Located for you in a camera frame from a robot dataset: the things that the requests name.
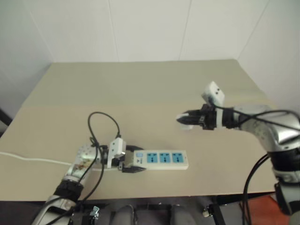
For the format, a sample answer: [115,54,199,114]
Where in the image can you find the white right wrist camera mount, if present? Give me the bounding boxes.
[201,81,226,128]

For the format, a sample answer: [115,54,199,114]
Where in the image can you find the white power strip cable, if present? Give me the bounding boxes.
[0,151,113,172]

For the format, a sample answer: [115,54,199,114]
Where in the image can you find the silver metal clamp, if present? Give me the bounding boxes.
[90,206,101,220]

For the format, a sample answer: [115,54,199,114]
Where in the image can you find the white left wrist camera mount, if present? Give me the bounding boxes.
[107,138,128,168]

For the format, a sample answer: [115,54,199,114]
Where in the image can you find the black table leg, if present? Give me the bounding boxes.
[210,203,226,225]

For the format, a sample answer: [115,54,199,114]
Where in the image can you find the black furniture piece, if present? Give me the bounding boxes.
[0,107,13,139]

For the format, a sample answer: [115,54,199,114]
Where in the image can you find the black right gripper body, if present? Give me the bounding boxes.
[198,104,218,131]

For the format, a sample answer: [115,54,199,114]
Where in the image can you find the white power strip blue sockets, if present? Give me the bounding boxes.
[126,150,189,172]

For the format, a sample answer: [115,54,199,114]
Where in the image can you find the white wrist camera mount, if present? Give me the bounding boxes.
[201,81,226,128]
[107,138,128,168]

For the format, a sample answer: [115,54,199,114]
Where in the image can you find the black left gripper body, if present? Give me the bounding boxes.
[112,145,135,173]

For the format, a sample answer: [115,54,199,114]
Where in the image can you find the white charger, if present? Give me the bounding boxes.
[176,112,195,131]

